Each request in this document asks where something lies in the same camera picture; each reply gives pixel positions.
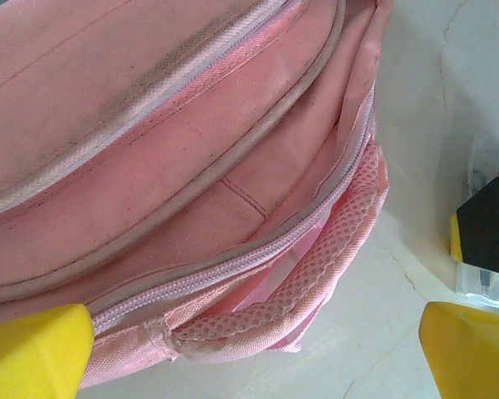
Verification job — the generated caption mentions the pink backpack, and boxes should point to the pink backpack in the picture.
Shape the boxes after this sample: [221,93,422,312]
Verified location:
[0,0,396,392]

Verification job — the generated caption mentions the clear plastic packet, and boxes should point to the clear plastic packet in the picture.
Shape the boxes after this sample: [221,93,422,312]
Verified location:
[455,136,499,311]

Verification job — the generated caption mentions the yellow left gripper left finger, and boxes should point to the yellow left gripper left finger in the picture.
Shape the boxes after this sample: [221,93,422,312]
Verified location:
[0,303,95,399]

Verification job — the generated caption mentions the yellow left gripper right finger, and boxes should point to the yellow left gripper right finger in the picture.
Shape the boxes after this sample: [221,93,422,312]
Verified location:
[417,301,499,399]

